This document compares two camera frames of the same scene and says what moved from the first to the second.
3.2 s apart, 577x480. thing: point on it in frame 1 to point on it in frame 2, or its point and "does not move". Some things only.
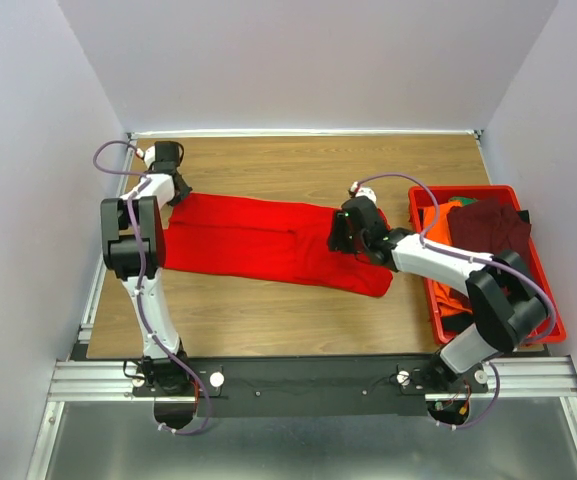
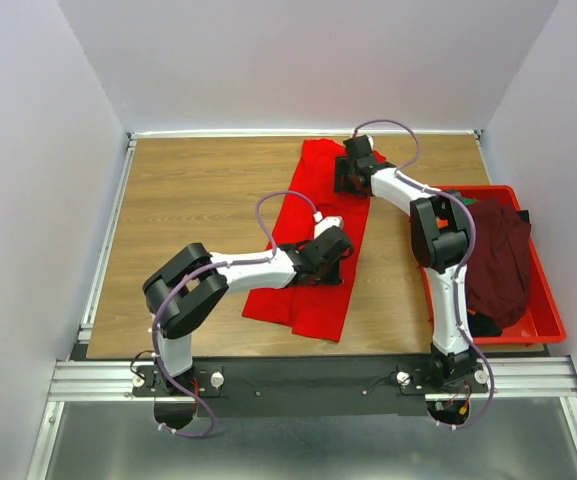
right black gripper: (335, 239) to (340, 169)
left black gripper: (181, 194) to (335, 278)
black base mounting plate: (305, 386) does not move
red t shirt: (270, 241) to (314, 207)
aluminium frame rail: (83, 378) does not move
